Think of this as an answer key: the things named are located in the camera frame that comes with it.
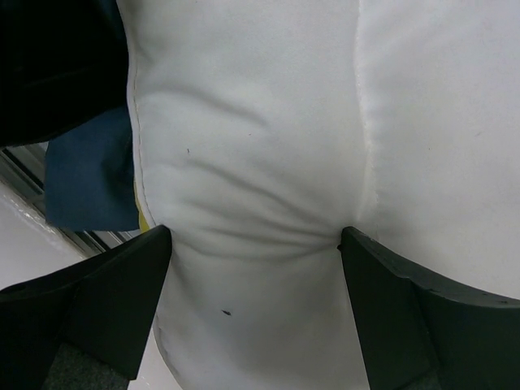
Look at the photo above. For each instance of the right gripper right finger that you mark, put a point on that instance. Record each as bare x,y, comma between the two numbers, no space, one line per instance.
421,330

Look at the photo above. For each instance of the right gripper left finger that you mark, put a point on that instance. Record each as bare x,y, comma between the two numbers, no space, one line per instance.
85,326

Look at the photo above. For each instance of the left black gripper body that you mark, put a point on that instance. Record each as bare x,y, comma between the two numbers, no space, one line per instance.
62,64

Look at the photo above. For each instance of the blue cartoon print pillowcase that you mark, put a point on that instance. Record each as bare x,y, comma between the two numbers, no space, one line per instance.
89,176

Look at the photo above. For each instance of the white pillow yellow edge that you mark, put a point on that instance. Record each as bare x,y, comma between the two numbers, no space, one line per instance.
261,129

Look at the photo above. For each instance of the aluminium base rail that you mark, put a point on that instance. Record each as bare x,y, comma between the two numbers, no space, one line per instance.
23,170

